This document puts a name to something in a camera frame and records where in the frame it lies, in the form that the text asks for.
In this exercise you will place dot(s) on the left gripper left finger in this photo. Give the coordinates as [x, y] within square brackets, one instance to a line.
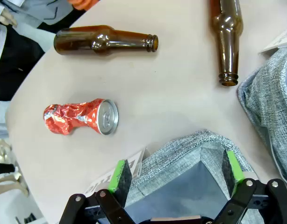
[120, 179]

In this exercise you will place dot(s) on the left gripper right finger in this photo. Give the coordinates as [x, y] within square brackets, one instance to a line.
[230, 172]

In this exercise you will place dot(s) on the crushed red soda can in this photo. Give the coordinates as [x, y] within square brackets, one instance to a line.
[73, 116]

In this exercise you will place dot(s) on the brown glass beer bottle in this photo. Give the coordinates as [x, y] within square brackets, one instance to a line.
[227, 28]
[92, 40]

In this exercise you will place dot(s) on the grey fabric basket bottle sign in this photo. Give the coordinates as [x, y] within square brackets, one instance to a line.
[181, 147]

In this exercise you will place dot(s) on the grey fabric basket plastic sign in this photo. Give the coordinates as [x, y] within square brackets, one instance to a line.
[267, 98]

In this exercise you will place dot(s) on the white Bottle label sign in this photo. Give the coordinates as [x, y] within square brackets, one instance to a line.
[103, 182]

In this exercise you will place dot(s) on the white Plastic label sign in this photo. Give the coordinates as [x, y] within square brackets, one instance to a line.
[282, 38]

